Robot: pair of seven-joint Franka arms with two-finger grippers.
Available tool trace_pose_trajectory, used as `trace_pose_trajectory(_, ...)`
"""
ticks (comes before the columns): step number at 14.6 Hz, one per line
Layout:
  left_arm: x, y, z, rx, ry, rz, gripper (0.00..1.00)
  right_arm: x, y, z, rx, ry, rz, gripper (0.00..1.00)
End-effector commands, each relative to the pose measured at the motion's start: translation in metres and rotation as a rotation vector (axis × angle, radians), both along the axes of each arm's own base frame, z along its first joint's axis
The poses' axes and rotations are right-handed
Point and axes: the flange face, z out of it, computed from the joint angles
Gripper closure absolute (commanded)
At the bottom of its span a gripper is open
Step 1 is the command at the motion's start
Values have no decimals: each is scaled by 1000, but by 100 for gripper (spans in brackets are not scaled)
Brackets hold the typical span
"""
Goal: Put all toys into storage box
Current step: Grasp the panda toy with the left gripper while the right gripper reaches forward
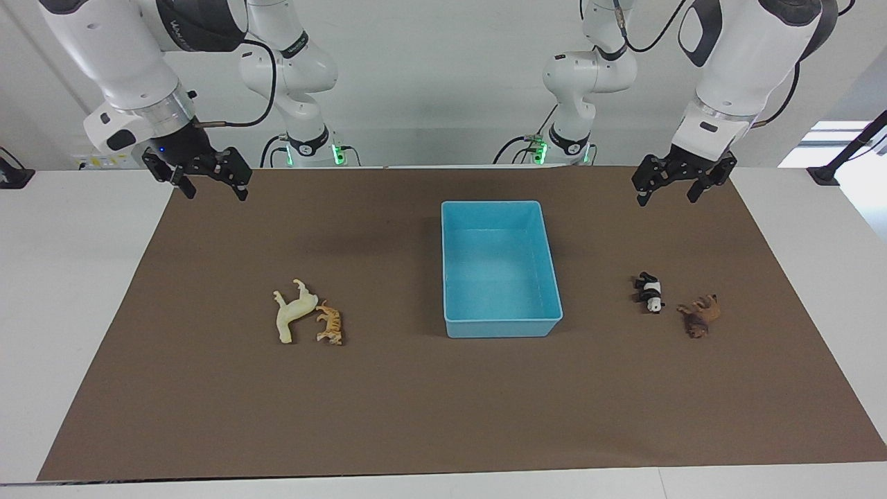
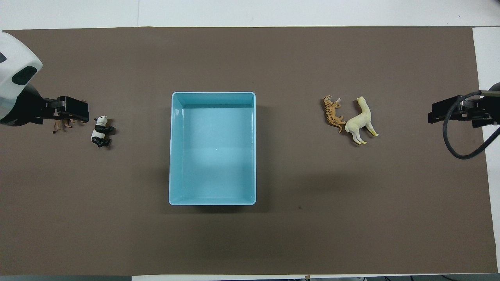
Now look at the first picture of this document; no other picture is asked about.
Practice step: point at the orange striped tiger toy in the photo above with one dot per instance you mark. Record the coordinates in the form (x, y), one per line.
(331, 324)

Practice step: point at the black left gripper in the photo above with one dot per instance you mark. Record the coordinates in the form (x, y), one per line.
(686, 166)

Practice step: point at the white wall socket box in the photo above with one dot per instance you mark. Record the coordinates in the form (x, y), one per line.
(104, 163)

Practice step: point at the brown table mat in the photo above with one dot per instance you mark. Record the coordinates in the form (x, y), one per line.
(416, 402)

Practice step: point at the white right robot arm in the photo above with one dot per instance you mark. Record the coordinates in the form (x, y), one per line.
(104, 48)

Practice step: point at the cream llama toy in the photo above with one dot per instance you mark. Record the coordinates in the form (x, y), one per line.
(291, 315)

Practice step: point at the black clamp mount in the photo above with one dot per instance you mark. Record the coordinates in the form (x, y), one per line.
(14, 177)

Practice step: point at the black clamp stand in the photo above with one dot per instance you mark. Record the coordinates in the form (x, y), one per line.
(824, 173)

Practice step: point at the brown lion toy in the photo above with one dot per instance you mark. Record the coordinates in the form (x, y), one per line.
(700, 317)

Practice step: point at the black and white panda toy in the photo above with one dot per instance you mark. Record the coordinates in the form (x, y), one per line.
(651, 291)

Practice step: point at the light blue plastic storage box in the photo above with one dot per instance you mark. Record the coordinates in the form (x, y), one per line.
(499, 263)

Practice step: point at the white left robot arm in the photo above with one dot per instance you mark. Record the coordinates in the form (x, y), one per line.
(741, 55)

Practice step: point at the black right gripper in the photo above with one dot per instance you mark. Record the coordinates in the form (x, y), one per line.
(183, 149)

